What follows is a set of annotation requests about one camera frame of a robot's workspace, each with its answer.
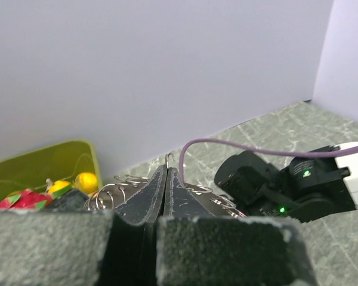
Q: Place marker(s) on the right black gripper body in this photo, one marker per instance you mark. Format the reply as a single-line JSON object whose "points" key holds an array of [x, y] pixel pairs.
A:
{"points": [[257, 187]]}

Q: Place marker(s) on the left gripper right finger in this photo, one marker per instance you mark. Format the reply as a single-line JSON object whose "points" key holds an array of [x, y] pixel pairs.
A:
{"points": [[222, 250]]}

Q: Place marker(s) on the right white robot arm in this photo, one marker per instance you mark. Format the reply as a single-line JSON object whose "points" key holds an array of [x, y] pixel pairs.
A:
{"points": [[307, 189]]}

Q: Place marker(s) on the yellow lemon toy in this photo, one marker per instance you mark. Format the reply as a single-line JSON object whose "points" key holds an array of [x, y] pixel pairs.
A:
{"points": [[86, 182]]}

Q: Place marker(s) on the olive green plastic bin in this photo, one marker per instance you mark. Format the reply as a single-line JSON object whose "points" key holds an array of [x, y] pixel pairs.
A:
{"points": [[61, 161]]}

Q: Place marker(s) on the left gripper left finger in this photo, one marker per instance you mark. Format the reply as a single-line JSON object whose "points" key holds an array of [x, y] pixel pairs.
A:
{"points": [[103, 247]]}

